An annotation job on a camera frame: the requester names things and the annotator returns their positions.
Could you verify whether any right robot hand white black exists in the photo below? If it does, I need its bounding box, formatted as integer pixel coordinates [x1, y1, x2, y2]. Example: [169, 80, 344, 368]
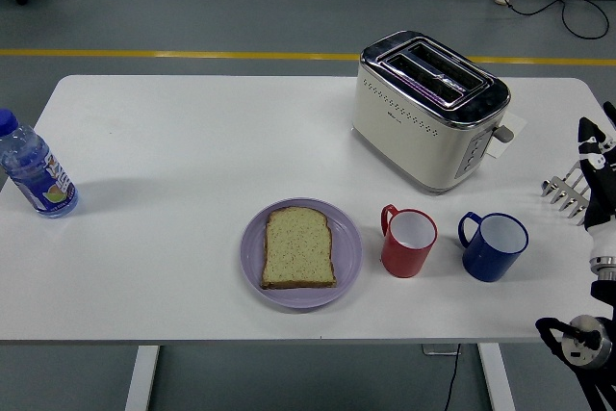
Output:
[577, 101, 616, 262]

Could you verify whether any blue cup white inside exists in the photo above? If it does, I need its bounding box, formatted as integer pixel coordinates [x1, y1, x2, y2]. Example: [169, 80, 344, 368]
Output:
[457, 211, 529, 283]

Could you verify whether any red cup white inside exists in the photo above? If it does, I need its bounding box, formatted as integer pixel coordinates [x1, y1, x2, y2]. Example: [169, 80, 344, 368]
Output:
[380, 203, 439, 280]

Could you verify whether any bread slice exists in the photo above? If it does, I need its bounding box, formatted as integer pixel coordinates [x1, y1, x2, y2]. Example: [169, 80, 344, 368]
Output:
[260, 206, 338, 290]

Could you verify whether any metal toast rack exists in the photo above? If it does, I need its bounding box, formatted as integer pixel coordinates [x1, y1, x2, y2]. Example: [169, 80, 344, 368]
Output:
[540, 160, 593, 227]

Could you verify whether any cream chrome toaster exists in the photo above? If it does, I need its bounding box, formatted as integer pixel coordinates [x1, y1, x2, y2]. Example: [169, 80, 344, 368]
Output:
[349, 30, 515, 195]

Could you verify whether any white table leg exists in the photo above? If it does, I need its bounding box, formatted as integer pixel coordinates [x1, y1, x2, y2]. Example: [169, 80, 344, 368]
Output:
[477, 343, 516, 411]
[123, 346, 161, 411]

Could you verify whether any purple plate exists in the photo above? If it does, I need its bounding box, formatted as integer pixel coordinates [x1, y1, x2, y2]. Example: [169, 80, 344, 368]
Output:
[240, 196, 365, 310]

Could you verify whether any water bottle blue cap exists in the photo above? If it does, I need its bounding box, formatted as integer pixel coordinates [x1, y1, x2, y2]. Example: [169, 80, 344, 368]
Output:
[0, 109, 80, 219]

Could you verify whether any grey under-table bracket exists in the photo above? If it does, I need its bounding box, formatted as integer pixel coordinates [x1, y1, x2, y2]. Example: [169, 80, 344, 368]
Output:
[422, 343, 461, 357]

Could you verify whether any thin black hanging cable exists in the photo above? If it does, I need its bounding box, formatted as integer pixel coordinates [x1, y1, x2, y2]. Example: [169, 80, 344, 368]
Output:
[442, 343, 462, 411]

